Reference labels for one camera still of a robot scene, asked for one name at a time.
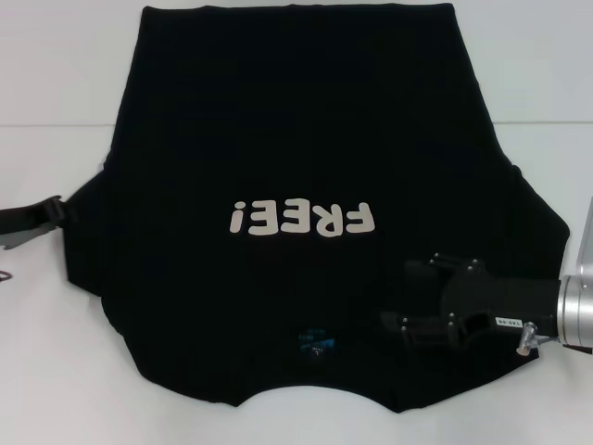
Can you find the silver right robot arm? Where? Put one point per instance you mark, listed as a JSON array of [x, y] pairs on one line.
[[576, 310]]

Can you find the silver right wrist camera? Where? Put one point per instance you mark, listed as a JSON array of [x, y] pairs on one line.
[[586, 241]]

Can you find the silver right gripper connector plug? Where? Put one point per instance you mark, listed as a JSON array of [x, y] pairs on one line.
[[527, 340]]

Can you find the black shirt with FREE print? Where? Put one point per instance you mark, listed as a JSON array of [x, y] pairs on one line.
[[296, 139]]

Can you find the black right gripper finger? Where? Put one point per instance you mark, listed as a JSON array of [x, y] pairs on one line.
[[426, 329], [424, 275]]

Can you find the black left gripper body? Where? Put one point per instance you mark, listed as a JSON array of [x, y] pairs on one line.
[[23, 222]]

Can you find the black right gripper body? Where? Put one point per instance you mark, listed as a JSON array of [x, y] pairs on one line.
[[509, 301]]

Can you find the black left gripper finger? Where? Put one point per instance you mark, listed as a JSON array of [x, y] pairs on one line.
[[55, 207], [59, 223]]

